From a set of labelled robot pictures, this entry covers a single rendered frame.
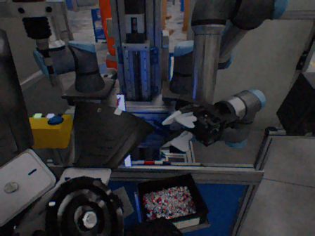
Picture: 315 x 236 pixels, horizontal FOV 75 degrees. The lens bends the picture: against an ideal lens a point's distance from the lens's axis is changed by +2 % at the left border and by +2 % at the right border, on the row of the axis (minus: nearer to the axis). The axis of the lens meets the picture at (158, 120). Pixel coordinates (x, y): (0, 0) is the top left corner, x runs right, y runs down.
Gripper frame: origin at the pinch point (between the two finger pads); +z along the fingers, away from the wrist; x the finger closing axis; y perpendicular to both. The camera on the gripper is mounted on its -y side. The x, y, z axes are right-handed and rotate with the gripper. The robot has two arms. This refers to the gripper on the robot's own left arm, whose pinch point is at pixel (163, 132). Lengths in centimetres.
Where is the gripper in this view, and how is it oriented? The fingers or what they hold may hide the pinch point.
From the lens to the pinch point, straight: 49.6
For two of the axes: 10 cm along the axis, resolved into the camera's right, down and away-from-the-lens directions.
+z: -8.2, 3.1, -4.8
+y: 5.7, 5.3, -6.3
